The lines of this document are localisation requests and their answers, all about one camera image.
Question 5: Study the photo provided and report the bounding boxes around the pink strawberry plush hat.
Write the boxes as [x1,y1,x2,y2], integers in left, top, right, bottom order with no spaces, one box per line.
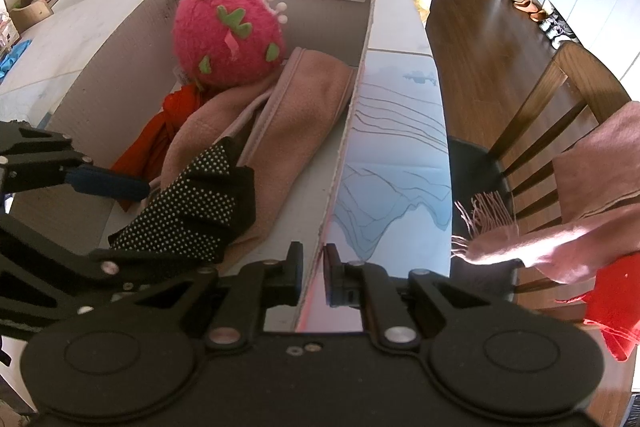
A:
[172,0,288,88]

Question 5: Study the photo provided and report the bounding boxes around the bright red garment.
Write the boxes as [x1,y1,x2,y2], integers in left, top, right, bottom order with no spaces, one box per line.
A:
[582,252,640,363]

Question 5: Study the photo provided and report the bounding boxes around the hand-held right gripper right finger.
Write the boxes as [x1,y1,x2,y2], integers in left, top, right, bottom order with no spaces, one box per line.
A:
[322,243,493,353]

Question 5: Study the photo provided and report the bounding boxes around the light blue printed table mat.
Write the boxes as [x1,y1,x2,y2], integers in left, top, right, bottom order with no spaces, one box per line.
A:
[327,49,453,280]

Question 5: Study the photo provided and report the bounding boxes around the pink fleece cloth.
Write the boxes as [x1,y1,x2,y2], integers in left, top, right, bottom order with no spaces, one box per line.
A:
[150,47,358,264]

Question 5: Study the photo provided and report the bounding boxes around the pink fringed scarf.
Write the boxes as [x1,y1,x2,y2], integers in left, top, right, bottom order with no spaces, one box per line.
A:
[450,99,640,285]

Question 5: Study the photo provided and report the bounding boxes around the red and white toy box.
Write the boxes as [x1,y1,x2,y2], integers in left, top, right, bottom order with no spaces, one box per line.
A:
[0,9,21,52]

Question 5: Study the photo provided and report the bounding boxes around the blue rubber gloves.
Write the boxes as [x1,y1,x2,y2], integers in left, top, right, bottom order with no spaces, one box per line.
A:
[0,39,32,78]

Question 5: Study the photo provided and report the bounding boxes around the black polka dot cloth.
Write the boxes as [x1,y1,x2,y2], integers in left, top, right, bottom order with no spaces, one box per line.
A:
[107,137,257,264]

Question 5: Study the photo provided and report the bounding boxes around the wooden organizer box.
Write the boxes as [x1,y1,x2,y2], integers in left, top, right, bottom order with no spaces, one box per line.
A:
[9,0,54,32]

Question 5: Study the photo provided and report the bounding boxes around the black and white sneakers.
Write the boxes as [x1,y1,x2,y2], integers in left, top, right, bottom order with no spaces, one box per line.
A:
[539,9,581,50]

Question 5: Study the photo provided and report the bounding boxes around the red cloth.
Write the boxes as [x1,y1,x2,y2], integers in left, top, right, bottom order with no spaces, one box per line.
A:
[110,84,201,212]

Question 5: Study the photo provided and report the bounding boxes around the red and white cardboard box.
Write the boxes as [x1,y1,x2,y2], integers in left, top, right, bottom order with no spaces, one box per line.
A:
[10,0,385,333]

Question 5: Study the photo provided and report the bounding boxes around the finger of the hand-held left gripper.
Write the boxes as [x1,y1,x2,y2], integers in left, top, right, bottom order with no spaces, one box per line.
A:
[0,212,206,313]
[0,119,151,202]

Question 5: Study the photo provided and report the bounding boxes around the brown wooden chair with cushion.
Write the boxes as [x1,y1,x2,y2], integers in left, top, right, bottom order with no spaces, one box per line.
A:
[447,42,633,308]

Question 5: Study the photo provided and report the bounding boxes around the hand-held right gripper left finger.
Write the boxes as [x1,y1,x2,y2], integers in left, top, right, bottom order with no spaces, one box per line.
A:
[120,242,304,350]

